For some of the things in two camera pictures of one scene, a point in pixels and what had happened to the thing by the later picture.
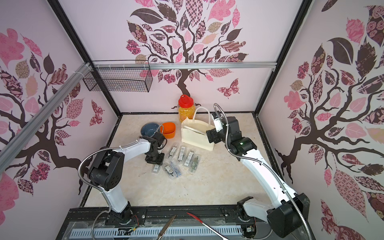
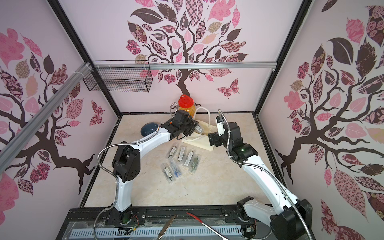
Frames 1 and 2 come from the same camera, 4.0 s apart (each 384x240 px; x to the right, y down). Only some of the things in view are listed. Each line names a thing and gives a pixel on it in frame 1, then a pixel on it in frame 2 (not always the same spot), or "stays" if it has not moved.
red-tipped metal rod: [223, 237] stays
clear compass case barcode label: [182, 152] stays
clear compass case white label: [189, 156] stays
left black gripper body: [155, 157] to [188, 127]
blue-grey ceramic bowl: [149, 128] stays
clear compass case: [156, 169] to [199, 129]
